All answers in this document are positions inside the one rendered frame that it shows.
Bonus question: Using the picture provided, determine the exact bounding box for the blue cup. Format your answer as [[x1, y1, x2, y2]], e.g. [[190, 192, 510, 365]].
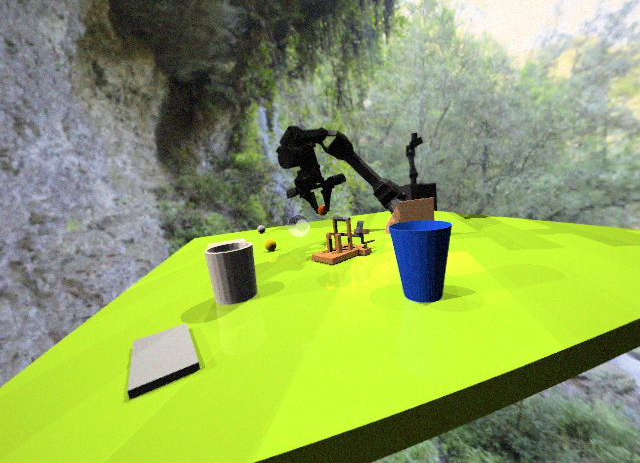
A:
[[389, 220, 452, 303]]

